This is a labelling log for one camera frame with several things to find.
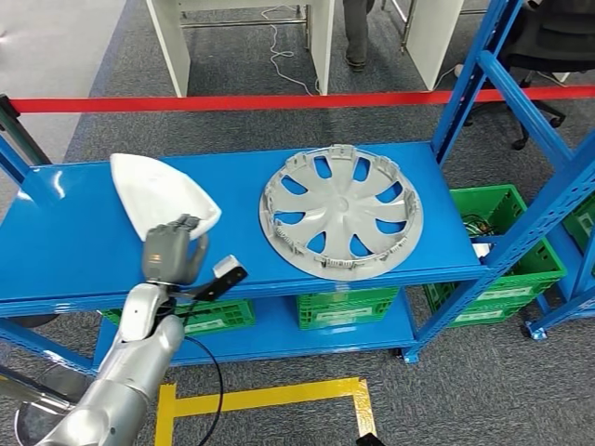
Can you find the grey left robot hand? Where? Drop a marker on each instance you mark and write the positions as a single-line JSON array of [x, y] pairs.
[[169, 255]]

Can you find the white triangular plastic part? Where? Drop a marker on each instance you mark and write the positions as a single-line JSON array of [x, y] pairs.
[[153, 191]]

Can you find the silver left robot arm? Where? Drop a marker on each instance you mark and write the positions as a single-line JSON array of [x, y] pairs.
[[116, 369]]

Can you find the red barrier belt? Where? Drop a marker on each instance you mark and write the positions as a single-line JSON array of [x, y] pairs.
[[232, 102]]

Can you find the white desk with metal bars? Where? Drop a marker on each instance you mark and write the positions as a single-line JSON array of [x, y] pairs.
[[179, 55]]

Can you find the grey robot torso shell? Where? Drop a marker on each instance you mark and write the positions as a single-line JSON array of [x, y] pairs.
[[28, 388]]

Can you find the grey wheel cover hubcap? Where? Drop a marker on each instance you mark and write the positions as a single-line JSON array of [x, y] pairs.
[[341, 212]]

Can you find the person's leg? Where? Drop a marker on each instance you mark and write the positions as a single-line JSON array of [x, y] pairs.
[[356, 31]]

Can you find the white desk side panel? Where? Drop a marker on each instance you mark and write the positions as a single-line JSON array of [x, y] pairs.
[[434, 43]]

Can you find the small white object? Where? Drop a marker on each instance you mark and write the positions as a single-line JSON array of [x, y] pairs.
[[481, 249]]

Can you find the black office chair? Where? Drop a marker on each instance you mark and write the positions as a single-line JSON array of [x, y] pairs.
[[548, 37]]

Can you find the steel barrier post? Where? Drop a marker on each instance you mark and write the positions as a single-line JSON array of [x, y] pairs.
[[18, 132]]

